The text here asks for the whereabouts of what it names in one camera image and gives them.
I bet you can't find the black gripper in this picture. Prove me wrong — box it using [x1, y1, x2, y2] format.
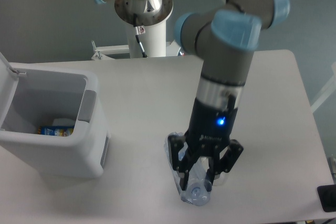
[167, 98, 244, 190]

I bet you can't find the clear crushed plastic bottle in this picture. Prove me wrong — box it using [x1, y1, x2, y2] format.
[164, 132, 212, 206]

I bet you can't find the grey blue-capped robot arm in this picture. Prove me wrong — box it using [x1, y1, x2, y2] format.
[94, 0, 290, 191]

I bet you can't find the white plastic trash can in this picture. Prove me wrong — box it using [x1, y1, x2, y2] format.
[1, 57, 110, 178]

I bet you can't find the blue snack wrapper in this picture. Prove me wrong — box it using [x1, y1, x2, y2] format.
[37, 126, 74, 137]

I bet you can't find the black device at table edge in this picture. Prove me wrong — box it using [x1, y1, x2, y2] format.
[317, 184, 335, 212]

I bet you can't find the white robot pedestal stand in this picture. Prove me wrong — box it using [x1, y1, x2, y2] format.
[90, 0, 187, 61]

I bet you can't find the white table leg frame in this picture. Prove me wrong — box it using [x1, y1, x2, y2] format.
[310, 62, 335, 113]

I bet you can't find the black cable on pedestal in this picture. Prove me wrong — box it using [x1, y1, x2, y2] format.
[132, 13, 149, 58]

